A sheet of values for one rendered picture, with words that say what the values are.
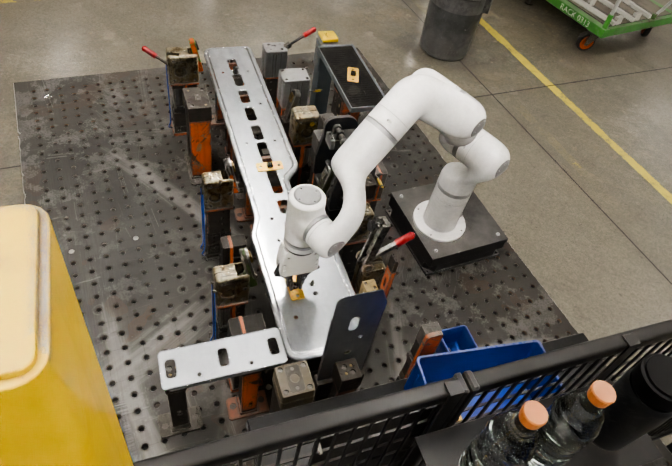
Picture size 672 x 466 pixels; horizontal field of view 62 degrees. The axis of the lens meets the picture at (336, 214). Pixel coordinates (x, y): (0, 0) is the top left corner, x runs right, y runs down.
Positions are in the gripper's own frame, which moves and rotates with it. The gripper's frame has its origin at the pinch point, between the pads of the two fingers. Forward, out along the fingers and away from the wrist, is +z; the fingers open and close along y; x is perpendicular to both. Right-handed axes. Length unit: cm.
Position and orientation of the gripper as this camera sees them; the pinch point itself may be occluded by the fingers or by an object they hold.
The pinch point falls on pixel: (295, 280)
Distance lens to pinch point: 146.9
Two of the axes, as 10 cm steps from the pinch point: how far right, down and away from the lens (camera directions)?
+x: 3.2, 7.2, -6.2
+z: -1.4, 6.8, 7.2
